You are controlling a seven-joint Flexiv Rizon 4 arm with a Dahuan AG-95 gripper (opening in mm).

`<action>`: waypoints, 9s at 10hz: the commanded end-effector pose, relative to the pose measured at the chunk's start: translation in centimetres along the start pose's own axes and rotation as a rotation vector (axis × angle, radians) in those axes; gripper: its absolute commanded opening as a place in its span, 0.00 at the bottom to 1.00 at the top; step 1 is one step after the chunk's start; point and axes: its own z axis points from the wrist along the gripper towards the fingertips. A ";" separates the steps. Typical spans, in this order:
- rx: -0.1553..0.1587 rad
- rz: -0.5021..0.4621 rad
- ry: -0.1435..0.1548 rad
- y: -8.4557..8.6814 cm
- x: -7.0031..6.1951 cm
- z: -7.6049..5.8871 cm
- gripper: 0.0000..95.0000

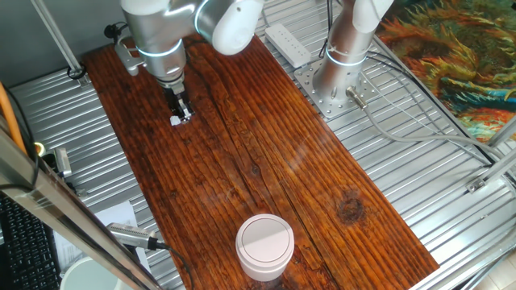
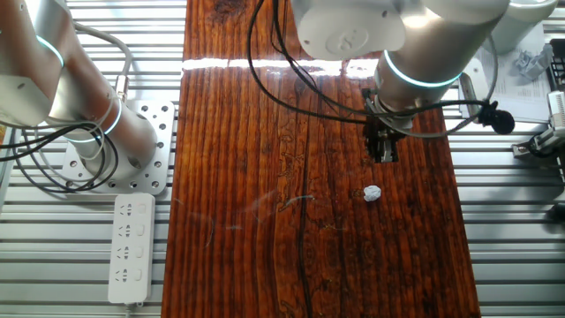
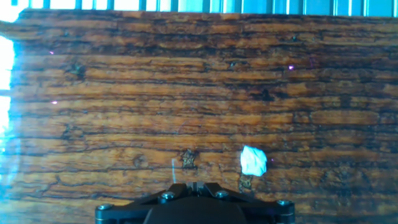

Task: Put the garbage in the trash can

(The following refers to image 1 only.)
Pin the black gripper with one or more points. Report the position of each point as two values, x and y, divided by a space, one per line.
174 93

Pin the white paper ball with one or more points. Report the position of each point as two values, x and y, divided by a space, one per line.
174 121

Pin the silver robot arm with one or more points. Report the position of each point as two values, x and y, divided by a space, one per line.
161 28

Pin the white round trash can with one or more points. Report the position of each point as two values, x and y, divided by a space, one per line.
265 246

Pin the brown wooden board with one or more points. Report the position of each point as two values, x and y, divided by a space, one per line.
242 153

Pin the printed paper sheet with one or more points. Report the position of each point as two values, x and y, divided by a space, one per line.
117 213

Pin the white power strip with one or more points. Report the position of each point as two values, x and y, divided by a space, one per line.
287 44

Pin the orange tube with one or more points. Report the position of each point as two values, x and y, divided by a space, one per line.
10 117

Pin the black keyboard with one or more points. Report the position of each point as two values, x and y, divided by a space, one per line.
28 249

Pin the colourful painted cloth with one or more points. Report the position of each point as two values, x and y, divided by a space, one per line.
455 52

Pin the silver camera bracket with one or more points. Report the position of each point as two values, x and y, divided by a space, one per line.
129 60

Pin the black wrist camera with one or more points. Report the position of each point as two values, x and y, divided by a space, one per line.
113 31

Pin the silver depth camera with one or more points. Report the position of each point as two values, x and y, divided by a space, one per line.
129 235
62 161

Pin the aluminium frame post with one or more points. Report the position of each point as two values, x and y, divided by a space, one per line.
56 34
498 169

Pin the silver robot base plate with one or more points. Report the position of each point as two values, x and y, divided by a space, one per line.
334 108

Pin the large metal frame beam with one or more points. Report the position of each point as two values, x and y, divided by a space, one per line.
60 209

